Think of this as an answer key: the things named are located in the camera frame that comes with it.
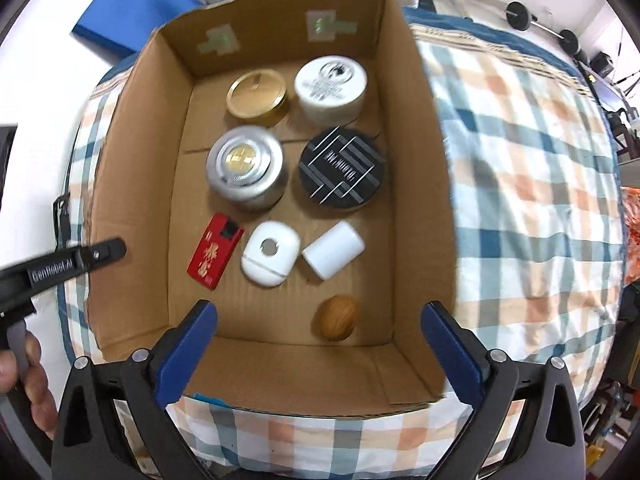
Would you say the left hand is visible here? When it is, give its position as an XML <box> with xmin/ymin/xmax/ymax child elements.
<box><xmin>0</xmin><ymin>332</ymin><xmax>58</xmax><ymax>440</ymax></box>

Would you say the gold round tin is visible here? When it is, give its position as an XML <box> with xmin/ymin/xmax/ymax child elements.
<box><xmin>226</xmin><ymin>68</ymin><xmax>290</xmax><ymax>128</ymax></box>

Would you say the plaid tablecloth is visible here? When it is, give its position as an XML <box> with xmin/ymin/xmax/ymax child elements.
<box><xmin>58</xmin><ymin>10</ymin><xmax>625</xmax><ymax>479</ymax></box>

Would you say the black strap buckle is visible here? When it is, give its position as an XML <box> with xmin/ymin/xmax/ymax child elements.
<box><xmin>52</xmin><ymin>193</ymin><xmax>70</xmax><ymax>249</ymax></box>

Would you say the red lighter box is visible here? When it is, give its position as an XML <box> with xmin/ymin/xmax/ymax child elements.
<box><xmin>186</xmin><ymin>212</ymin><xmax>244</xmax><ymax>290</ymax></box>

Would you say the white cream jar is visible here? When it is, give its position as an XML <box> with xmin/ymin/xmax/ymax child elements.
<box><xmin>294</xmin><ymin>55</ymin><xmax>368</xmax><ymax>127</ymax></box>

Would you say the brown walnut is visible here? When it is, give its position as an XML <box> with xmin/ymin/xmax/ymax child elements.
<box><xmin>318</xmin><ymin>295</ymin><xmax>360</xmax><ymax>341</ymax></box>

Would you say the blue foam mat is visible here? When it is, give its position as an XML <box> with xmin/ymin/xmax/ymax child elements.
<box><xmin>73</xmin><ymin>0</ymin><xmax>202</xmax><ymax>58</ymax></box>

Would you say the small black dumbbell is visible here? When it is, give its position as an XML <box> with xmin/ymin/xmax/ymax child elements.
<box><xmin>504</xmin><ymin>1</ymin><xmax>582</xmax><ymax>56</ymax></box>

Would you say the silver round jar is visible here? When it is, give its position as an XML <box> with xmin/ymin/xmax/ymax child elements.
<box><xmin>205</xmin><ymin>125</ymin><xmax>288</xmax><ymax>210</ymax></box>

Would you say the white rounded case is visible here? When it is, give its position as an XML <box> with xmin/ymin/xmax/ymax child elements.
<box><xmin>241</xmin><ymin>220</ymin><xmax>300</xmax><ymax>288</ymax></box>

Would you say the orange floral cloth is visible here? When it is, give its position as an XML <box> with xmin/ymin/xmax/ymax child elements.
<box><xmin>622</xmin><ymin>186</ymin><xmax>640</xmax><ymax>285</ymax></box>

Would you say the white cylinder container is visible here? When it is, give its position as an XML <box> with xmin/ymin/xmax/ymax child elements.
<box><xmin>302</xmin><ymin>221</ymin><xmax>366</xmax><ymax>281</ymax></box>

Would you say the brown cardboard box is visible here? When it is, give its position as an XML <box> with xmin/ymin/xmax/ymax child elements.
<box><xmin>88</xmin><ymin>0</ymin><xmax>456</xmax><ymax>417</ymax></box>

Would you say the black patterned round tin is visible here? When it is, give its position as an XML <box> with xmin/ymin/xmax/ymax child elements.
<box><xmin>298</xmin><ymin>127</ymin><xmax>386</xmax><ymax>210</ymax></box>

